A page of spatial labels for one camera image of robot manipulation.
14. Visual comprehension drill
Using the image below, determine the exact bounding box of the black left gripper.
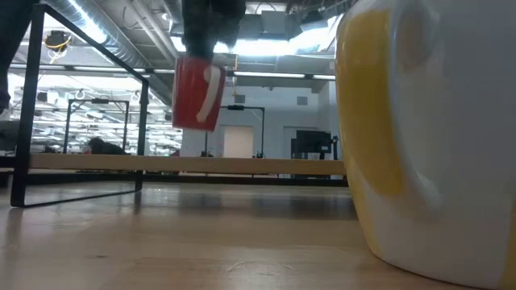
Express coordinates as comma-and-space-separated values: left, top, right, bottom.
181, 0, 247, 60

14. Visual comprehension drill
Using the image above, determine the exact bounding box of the red mug white handle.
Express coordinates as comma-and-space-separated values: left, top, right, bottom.
172, 56, 227, 133

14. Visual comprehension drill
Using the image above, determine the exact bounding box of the ceiling-mounted black camera device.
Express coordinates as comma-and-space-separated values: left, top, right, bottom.
43, 30, 73, 53

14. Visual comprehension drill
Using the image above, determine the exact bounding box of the black metal rig frame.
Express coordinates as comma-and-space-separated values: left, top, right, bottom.
63, 97, 131, 155

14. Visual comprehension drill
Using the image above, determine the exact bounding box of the black metal stand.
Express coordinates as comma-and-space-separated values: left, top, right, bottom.
204, 104, 266, 159

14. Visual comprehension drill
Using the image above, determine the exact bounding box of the black frame wooden shelf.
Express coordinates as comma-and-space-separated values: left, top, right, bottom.
10, 2, 350, 209

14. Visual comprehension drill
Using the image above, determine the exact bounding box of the yellow and white mug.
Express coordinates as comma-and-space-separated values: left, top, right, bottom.
335, 0, 516, 290

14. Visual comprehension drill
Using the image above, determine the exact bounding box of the person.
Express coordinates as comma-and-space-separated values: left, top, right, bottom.
87, 136, 128, 156

